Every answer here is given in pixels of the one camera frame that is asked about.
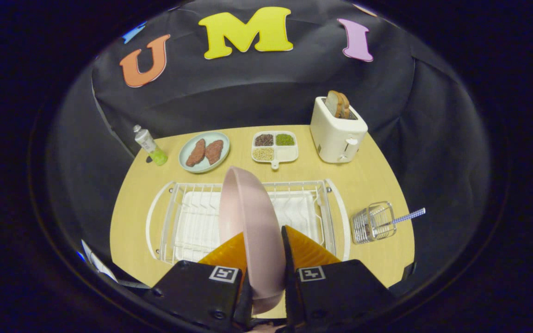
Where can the white sheet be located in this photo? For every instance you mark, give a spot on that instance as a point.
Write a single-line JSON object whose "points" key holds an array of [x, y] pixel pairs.
{"points": [[100, 263]]}

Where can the black table clamp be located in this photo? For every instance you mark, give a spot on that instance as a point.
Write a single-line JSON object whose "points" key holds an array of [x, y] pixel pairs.
{"points": [[408, 270]]}

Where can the clear bottle green liquid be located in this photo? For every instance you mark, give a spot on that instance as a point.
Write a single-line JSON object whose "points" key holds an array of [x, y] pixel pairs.
{"points": [[148, 143]]}

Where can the black backdrop cloth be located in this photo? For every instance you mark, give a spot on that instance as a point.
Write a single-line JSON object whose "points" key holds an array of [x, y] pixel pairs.
{"points": [[248, 92]]}

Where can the white drain tray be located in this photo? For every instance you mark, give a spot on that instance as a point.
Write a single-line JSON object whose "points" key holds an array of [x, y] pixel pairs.
{"points": [[197, 226]]}

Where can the brown bread slice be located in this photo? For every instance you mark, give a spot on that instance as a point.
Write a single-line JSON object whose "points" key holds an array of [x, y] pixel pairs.
{"points": [[332, 104], [345, 107]]}

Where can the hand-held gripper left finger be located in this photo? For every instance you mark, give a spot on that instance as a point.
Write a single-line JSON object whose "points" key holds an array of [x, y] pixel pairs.
{"points": [[192, 291]]}

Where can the beige beans pile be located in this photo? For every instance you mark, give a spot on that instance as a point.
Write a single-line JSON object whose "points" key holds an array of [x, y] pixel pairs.
{"points": [[263, 154]]}

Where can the green beans pile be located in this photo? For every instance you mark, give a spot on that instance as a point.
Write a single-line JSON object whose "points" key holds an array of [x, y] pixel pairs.
{"points": [[285, 139]]}

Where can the dark brown beans pile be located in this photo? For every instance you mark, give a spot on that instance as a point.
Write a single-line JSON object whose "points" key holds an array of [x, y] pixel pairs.
{"points": [[263, 139]]}

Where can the pink plate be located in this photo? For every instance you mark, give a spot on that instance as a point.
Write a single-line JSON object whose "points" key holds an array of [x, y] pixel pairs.
{"points": [[252, 222]]}

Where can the brown meat patty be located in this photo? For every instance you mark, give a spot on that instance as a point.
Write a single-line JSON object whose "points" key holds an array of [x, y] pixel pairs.
{"points": [[214, 151], [195, 152]]}

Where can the white toaster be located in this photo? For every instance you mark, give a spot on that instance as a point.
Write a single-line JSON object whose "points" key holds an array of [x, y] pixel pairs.
{"points": [[336, 136]]}

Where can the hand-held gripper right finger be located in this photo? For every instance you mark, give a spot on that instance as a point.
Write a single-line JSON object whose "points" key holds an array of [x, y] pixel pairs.
{"points": [[289, 259]]}

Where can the pale green plate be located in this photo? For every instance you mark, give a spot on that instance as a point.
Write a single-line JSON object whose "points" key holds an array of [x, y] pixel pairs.
{"points": [[187, 161]]}

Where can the white divided tray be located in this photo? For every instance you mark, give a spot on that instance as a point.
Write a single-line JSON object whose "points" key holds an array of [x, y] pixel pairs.
{"points": [[287, 153]]}

